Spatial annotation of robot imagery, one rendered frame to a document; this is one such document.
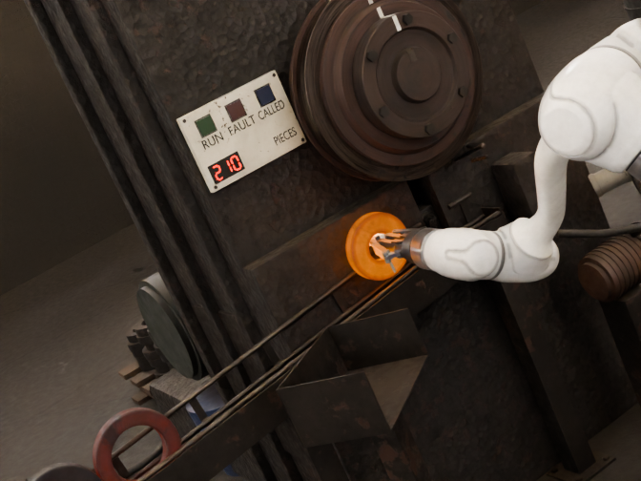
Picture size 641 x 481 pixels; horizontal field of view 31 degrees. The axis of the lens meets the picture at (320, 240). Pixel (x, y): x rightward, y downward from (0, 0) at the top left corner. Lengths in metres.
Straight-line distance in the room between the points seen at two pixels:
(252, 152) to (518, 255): 0.65
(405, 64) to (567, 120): 0.79
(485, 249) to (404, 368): 0.32
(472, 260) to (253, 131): 0.63
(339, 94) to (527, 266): 0.56
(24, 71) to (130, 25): 6.07
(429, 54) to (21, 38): 6.26
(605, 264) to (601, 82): 1.03
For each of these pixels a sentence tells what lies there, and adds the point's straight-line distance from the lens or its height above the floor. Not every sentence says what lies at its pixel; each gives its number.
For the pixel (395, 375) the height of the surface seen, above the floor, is 0.60.
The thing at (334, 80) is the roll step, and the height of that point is 1.18.
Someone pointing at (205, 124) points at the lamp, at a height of 1.20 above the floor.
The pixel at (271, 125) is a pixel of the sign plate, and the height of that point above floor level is 1.13.
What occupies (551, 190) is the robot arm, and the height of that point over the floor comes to 0.88.
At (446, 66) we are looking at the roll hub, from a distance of 2.62.
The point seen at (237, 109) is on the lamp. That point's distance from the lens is 2.59.
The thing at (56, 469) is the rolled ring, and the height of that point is 0.74.
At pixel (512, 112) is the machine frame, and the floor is 0.87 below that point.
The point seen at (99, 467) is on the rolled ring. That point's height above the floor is 0.70.
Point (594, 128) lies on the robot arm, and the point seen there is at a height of 1.06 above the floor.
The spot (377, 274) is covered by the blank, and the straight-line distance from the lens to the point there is 2.63.
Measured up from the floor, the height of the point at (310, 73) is 1.21.
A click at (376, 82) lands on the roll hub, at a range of 2.51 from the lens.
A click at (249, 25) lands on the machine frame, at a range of 2.65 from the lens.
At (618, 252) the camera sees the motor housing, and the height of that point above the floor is 0.52.
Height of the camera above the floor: 1.52
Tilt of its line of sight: 15 degrees down
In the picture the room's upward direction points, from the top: 24 degrees counter-clockwise
